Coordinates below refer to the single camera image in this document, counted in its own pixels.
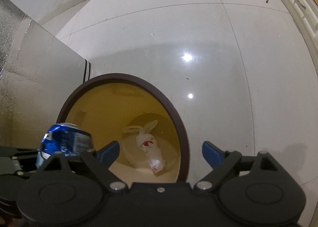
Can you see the foil covered table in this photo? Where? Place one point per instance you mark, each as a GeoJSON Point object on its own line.
{"type": "Point", "coordinates": [37, 80]}

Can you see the crushed blue drink can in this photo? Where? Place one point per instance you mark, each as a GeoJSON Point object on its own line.
{"type": "Point", "coordinates": [67, 140]}

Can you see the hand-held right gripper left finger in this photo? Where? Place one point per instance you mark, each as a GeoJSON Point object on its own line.
{"type": "Point", "coordinates": [110, 151]}

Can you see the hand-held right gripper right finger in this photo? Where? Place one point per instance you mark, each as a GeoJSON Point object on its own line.
{"type": "Point", "coordinates": [211, 152]}

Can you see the knotted white plastic bag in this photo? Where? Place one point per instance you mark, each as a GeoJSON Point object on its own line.
{"type": "Point", "coordinates": [154, 152]}

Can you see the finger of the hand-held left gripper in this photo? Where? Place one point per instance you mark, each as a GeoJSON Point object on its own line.
{"type": "Point", "coordinates": [10, 166]}
{"type": "Point", "coordinates": [17, 152]}

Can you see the yellow trash bin brown rim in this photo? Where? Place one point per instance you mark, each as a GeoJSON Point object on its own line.
{"type": "Point", "coordinates": [104, 107]}

